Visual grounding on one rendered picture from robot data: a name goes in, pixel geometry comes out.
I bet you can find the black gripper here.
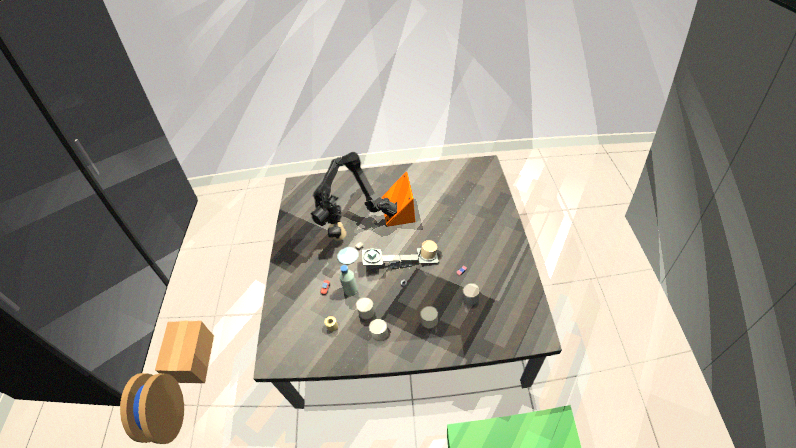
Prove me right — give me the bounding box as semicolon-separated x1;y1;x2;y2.
328;205;341;239

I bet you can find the yellow hollow cylinder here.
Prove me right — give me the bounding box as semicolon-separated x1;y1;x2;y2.
324;316;338;332

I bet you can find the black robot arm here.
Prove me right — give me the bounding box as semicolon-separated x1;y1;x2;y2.
311;152;397;226

